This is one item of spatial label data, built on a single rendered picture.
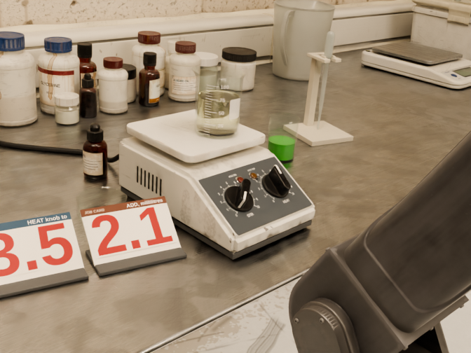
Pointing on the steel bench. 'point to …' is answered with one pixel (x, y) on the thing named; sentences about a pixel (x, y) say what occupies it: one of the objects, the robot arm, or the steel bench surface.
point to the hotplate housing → (156, 174)
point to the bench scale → (420, 63)
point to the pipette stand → (312, 135)
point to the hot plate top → (189, 137)
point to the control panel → (263, 203)
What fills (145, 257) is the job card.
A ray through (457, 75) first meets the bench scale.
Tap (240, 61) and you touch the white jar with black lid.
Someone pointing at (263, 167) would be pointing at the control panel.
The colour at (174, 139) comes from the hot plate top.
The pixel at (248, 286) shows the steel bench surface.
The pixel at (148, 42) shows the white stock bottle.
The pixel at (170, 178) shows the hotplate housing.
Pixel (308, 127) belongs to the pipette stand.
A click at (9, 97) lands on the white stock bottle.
